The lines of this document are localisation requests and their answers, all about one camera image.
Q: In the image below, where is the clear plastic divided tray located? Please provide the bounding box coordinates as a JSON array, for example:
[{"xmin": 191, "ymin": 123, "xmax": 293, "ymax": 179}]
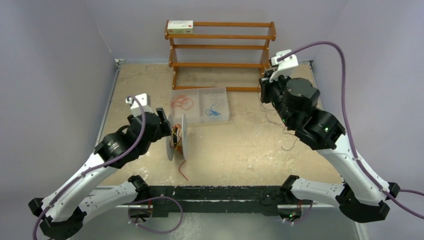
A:
[{"xmin": 170, "ymin": 87, "xmax": 230, "ymax": 124}]

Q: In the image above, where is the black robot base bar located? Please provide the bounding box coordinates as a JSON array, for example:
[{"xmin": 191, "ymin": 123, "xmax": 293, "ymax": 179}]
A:
[{"xmin": 129, "ymin": 176, "xmax": 311, "ymax": 218}]

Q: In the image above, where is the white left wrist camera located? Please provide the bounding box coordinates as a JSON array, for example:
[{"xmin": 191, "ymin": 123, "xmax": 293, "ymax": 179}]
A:
[{"xmin": 125, "ymin": 93, "xmax": 153, "ymax": 117}]

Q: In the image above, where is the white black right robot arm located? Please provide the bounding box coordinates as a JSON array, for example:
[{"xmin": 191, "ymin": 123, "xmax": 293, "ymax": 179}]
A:
[{"xmin": 259, "ymin": 70, "xmax": 400, "ymax": 223}]

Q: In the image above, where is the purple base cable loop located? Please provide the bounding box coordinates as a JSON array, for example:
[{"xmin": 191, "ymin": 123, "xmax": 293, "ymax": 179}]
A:
[{"xmin": 127, "ymin": 195, "xmax": 185, "ymax": 235}]

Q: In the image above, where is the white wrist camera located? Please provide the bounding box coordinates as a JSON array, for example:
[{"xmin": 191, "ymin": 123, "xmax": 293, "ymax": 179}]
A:
[
  {"xmin": 125, "ymin": 93, "xmax": 153, "ymax": 117},
  {"xmin": 269, "ymin": 49, "xmax": 299, "ymax": 82}
]

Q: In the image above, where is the black wire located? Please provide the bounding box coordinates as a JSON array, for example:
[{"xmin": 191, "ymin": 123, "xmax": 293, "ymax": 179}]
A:
[{"xmin": 259, "ymin": 100, "xmax": 299, "ymax": 153}]

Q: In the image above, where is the orange wooden shelf rack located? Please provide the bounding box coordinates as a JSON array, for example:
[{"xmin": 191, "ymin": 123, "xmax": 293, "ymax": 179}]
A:
[{"xmin": 164, "ymin": 20, "xmax": 277, "ymax": 90}]

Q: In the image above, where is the orange wire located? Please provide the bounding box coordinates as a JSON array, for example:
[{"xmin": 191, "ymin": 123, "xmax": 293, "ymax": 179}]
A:
[{"xmin": 170, "ymin": 95, "xmax": 195, "ymax": 112}]

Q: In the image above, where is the yellow wire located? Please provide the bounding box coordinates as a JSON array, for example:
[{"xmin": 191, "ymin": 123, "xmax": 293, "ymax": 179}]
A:
[{"xmin": 170, "ymin": 127, "xmax": 183, "ymax": 153}]

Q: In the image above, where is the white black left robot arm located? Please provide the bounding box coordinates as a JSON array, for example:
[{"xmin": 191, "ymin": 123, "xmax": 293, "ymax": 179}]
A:
[{"xmin": 28, "ymin": 107, "xmax": 171, "ymax": 240}]

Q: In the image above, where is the white cardboard box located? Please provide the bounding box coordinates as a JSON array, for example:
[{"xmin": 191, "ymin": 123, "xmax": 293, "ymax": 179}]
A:
[{"xmin": 166, "ymin": 20, "xmax": 194, "ymax": 35}]

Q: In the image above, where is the blue wire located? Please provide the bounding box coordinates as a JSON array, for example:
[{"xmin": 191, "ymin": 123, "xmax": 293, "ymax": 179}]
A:
[{"xmin": 205, "ymin": 104, "xmax": 222, "ymax": 117}]

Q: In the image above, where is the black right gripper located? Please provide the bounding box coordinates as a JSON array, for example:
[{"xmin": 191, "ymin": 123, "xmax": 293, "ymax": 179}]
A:
[{"xmin": 260, "ymin": 69, "xmax": 296, "ymax": 128}]

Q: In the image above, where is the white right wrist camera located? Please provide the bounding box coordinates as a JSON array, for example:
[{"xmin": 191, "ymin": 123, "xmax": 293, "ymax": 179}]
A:
[{"xmin": 269, "ymin": 49, "xmax": 299, "ymax": 82}]

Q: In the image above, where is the white plastic cable spool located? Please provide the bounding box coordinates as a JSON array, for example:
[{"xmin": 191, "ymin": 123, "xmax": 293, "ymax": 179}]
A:
[{"xmin": 166, "ymin": 114, "xmax": 189, "ymax": 161}]

